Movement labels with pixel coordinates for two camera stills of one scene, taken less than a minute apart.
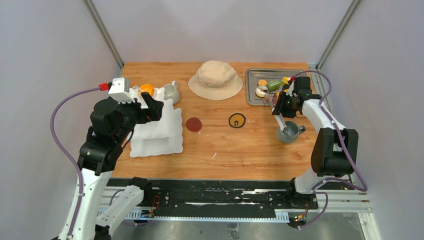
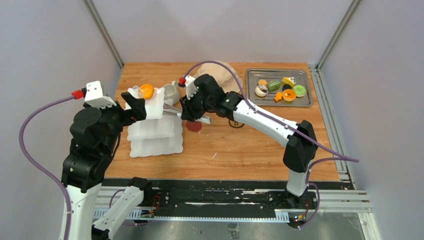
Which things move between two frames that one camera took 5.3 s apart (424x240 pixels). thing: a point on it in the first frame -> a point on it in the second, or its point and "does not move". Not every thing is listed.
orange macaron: x=146 y=88 does not move
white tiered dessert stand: x=162 y=136 does not move
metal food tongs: x=279 y=118 -> x=170 y=110
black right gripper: x=280 y=108 -> x=188 y=113
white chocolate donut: x=261 y=90 does not move
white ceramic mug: x=171 y=91 does not move
